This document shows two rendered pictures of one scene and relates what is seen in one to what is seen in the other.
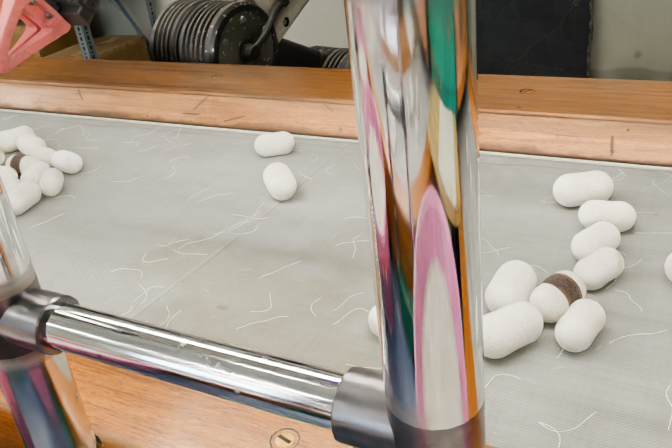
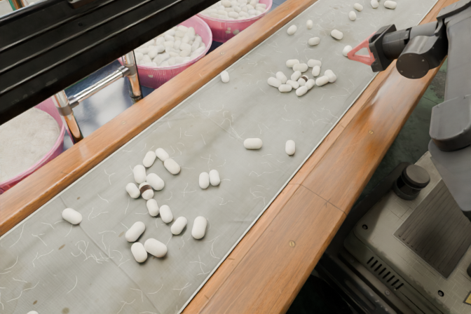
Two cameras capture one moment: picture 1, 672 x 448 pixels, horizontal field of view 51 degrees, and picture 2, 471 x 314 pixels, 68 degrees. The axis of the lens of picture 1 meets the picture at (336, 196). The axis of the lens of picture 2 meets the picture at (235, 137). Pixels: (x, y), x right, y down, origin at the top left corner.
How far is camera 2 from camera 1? 0.70 m
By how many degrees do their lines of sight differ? 73
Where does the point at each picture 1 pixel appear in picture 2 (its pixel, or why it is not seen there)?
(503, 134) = (261, 223)
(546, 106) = (267, 242)
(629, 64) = not seen: outside the picture
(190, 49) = not seen: hidden behind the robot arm
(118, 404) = (149, 100)
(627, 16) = not seen: outside the picture
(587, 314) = (130, 188)
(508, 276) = (152, 176)
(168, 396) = (146, 107)
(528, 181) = (225, 221)
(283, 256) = (210, 141)
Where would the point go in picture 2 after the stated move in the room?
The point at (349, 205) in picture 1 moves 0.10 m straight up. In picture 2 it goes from (234, 162) to (237, 129)
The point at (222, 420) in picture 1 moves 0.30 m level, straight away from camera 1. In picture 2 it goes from (134, 114) to (277, 109)
